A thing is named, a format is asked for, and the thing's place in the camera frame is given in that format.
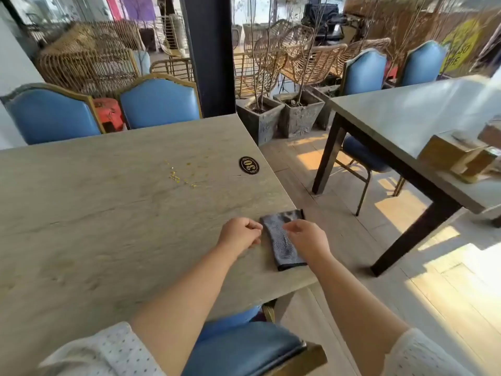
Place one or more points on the person's right hand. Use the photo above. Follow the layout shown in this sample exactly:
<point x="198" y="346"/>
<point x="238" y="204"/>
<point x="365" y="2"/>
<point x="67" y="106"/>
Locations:
<point x="311" y="242"/>

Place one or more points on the person's right forearm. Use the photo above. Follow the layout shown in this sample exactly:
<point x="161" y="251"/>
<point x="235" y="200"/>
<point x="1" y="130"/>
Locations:
<point x="352" y="309"/>

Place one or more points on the white dotted sleeve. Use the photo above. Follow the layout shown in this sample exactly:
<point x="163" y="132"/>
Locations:
<point x="105" y="356"/>
<point x="422" y="360"/>

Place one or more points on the person's left forearm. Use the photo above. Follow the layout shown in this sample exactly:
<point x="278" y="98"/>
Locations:
<point x="184" y="301"/>

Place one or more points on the grey stone table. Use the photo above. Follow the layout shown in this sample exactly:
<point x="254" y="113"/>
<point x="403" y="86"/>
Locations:
<point x="117" y="215"/>

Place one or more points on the grey table black legs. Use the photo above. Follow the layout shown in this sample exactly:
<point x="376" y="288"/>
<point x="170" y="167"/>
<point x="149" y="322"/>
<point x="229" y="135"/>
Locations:
<point x="411" y="109"/>

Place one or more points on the small wooden box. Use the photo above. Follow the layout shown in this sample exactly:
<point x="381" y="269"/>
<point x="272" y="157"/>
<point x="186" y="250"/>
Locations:
<point x="491" y="135"/>

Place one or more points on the blue padded chair gold frame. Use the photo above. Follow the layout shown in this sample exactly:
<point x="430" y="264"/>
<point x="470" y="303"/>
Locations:
<point x="51" y="117"/>
<point x="242" y="348"/>
<point x="364" y="72"/>
<point x="422" y="64"/>
<point x="160" y="101"/>

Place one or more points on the pink hanging banner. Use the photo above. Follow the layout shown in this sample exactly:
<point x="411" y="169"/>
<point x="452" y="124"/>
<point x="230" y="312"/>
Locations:
<point x="113" y="5"/>

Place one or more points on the wooden tissue box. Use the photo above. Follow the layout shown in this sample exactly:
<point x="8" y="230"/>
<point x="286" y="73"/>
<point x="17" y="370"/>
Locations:
<point x="446" y="152"/>

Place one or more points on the white dotted right sleeve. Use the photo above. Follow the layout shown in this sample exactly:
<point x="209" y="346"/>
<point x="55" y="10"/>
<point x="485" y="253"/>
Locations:
<point x="422" y="360"/>

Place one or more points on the black pillar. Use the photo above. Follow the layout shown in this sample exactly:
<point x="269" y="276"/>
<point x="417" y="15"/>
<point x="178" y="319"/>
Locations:
<point x="207" y="54"/>

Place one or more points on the scattered yellow food crumbs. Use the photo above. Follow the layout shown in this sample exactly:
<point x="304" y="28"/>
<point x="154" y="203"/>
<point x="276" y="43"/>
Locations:
<point x="174" y="176"/>

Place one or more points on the dark grey cloth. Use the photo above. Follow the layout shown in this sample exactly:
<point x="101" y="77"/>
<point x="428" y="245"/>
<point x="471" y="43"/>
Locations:
<point x="278" y="246"/>

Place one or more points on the reed fence panel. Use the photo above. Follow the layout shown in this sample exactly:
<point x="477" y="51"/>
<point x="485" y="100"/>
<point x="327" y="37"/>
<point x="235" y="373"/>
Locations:
<point x="411" y="19"/>

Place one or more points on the person's left hand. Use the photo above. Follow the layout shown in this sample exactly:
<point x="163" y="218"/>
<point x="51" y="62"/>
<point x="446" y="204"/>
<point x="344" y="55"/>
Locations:
<point x="238" y="234"/>

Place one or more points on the black bag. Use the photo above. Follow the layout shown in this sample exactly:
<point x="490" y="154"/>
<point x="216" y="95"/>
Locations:
<point x="321" y="17"/>

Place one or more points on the purple hanging banner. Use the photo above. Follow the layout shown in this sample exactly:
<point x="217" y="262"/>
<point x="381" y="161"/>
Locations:
<point x="139" y="7"/>

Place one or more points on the grey stone planter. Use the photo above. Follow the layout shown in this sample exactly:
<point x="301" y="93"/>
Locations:
<point x="299" y="119"/>
<point x="260" y="125"/>
<point x="323" y="109"/>

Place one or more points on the group of rattan chairs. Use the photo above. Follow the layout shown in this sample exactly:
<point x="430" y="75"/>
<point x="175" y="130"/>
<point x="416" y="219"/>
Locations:
<point x="90" y="70"/>

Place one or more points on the yellow round sign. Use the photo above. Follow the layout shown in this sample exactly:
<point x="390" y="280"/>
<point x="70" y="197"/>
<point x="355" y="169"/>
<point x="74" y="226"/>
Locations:
<point x="462" y="44"/>

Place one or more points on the black oval number plate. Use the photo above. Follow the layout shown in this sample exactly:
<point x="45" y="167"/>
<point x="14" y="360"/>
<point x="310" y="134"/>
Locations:
<point x="249" y="165"/>

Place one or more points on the white dotted left sleeve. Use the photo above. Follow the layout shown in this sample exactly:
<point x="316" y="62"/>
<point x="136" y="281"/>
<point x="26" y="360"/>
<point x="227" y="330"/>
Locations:
<point x="105" y="356"/>

